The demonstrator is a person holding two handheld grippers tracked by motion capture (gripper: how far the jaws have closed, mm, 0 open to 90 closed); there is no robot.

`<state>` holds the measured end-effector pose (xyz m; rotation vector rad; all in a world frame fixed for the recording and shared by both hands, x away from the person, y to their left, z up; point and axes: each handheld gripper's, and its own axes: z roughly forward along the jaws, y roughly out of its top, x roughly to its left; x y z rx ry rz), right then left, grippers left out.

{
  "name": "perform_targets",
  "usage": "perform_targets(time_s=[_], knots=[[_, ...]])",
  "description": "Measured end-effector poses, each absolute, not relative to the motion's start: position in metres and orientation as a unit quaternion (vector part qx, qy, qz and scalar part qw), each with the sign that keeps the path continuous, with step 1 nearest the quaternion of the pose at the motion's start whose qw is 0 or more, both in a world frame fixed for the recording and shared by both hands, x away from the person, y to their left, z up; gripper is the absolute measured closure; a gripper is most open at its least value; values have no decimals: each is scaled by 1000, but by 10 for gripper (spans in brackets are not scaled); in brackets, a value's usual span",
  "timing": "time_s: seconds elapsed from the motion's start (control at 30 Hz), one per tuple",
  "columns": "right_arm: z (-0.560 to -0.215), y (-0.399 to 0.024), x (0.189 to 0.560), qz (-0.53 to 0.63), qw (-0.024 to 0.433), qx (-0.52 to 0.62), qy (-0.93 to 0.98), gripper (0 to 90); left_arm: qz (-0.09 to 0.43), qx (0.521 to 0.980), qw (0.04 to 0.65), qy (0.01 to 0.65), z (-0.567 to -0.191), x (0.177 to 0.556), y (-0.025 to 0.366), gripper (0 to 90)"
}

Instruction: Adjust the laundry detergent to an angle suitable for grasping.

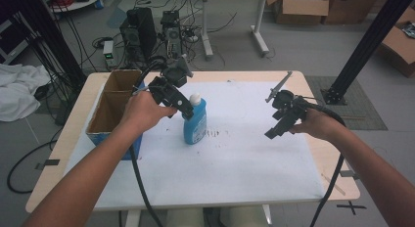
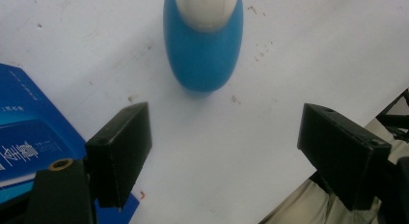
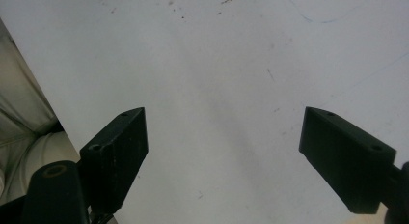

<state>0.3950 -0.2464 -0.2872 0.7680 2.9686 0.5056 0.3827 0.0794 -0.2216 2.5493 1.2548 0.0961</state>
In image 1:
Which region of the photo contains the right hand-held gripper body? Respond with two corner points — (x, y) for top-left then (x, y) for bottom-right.
(264, 70), (309, 124)

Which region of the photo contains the grey floor mat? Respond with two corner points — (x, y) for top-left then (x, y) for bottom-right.
(304, 75), (390, 132)

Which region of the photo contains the hand-held gripper cable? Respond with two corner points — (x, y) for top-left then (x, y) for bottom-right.
(301, 95), (347, 227)
(127, 145), (164, 227)

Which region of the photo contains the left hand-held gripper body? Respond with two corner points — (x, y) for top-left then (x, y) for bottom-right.
(131, 54), (195, 108)

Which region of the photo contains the left hand-held gripper cable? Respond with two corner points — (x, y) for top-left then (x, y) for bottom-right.
(127, 145), (164, 227)

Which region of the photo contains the person's right hand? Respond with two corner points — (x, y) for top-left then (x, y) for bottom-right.
(288, 108), (346, 142)

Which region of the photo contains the light wooden table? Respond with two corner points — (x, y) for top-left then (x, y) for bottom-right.
(24, 69), (361, 227)

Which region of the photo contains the right hand-held gripper cable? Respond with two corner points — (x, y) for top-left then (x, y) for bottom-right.
(301, 95), (347, 227)

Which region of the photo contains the black floor cable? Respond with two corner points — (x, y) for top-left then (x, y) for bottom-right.
(6, 128), (67, 195)

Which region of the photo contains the cardboard box with open flaps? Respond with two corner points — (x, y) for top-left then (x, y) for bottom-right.
(266, 0), (330, 26)

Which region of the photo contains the white cloth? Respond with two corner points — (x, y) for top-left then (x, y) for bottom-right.
(0, 63), (52, 123)

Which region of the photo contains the grey tape strip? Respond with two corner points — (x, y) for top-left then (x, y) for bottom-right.
(34, 159), (62, 171)

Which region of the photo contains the tilted cardboard box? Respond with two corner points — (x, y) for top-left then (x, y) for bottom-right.
(377, 6), (415, 79)

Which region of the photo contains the person's left hand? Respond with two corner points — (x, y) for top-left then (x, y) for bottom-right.
(118, 90), (179, 137)

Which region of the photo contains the round white table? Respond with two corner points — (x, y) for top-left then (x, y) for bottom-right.
(42, 0), (106, 14)

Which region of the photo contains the blue bottle with white cap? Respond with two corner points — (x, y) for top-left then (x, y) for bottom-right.
(182, 93), (208, 146)

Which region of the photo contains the white table mat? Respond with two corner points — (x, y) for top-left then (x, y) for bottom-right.
(64, 80), (327, 211)

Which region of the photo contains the slim black computer tower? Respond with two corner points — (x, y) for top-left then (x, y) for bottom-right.
(160, 10), (184, 60)

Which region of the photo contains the black metal stand post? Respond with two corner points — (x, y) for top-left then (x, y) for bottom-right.
(320, 0), (415, 107)

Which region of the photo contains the plain brown cardboard box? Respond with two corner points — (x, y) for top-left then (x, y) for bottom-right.
(322, 0), (384, 25)

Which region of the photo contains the large black computer tower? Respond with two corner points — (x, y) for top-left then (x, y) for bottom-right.
(118, 7), (158, 63)

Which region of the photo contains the small white power unit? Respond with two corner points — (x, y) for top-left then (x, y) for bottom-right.
(102, 39), (115, 68)

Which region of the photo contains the white-legged desk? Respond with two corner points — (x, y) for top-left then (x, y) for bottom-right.
(195, 0), (299, 61)

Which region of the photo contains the black curtain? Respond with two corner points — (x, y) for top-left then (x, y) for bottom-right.
(0, 0), (88, 91)

